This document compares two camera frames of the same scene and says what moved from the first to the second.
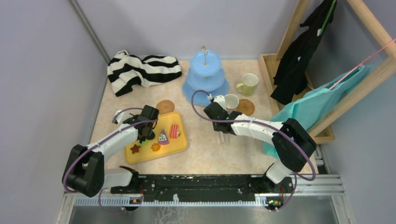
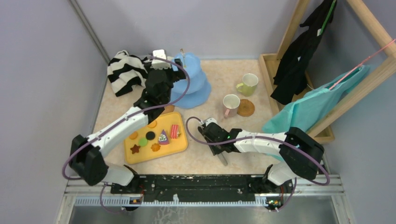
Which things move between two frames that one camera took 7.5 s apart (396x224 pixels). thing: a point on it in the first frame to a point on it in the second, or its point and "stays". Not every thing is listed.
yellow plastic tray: x=170 y=138 stays
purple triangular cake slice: x=163 y=139 stays
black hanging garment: x=292 y=73 stays
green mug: x=247 y=87 stays
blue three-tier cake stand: x=205 y=73 to x=200 y=88
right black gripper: x=215 y=127 to x=215 y=150
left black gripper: x=133 y=116 to x=177 y=75
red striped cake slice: x=174 y=131 stays
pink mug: x=232 y=101 stays
